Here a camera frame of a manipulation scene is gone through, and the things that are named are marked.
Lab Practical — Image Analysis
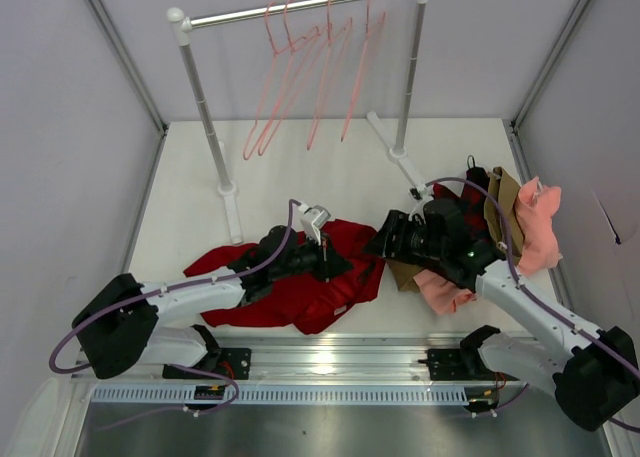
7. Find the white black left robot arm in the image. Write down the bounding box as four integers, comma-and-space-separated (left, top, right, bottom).
72, 226, 353, 380

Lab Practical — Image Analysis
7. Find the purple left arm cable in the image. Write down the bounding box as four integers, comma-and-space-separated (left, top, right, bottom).
48, 198, 307, 431

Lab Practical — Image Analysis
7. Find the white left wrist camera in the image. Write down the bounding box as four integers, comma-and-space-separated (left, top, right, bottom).
298, 203, 331, 245

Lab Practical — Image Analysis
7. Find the pink wire hanger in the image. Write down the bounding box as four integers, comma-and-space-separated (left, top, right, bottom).
242, 0, 296, 161
306, 0, 353, 151
340, 0, 386, 142
256, 0, 321, 157

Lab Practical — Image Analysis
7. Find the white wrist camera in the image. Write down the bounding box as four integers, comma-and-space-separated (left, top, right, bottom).
409, 184, 433, 201
298, 203, 331, 245

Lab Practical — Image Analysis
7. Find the tan brown skirt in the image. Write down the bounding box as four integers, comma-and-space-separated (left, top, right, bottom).
368, 166, 525, 291

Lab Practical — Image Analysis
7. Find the aluminium mounting rail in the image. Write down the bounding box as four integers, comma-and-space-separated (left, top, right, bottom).
69, 331, 616, 386

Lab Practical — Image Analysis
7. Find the silver white clothes rack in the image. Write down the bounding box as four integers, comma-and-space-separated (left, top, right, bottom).
166, 0, 428, 244

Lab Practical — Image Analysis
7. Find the red black plaid skirt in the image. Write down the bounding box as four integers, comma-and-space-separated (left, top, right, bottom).
433, 167, 491, 242

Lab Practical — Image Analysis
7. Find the white slotted cable duct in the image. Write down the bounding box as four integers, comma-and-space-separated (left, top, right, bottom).
91, 384, 469, 406

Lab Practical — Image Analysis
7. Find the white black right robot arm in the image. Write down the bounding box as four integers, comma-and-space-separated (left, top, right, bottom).
365, 199, 639, 431

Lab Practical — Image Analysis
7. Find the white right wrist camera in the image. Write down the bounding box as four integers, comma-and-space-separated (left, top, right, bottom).
409, 184, 433, 201

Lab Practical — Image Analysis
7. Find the pink skirt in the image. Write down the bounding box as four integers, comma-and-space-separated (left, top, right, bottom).
413, 169, 561, 315

